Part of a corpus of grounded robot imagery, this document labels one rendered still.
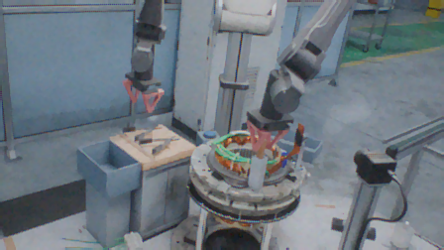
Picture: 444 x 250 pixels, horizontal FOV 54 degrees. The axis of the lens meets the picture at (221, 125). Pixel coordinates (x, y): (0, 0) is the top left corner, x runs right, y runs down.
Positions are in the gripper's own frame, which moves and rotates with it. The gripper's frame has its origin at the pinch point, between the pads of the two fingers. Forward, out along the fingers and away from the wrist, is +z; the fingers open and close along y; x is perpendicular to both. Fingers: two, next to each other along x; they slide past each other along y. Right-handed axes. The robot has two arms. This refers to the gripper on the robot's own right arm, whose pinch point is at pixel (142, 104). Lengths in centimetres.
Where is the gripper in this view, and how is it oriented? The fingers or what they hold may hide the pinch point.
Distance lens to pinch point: 136.0
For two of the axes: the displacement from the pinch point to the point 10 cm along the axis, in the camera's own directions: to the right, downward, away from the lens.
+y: 6.8, 4.0, -6.1
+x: 7.2, -2.3, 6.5
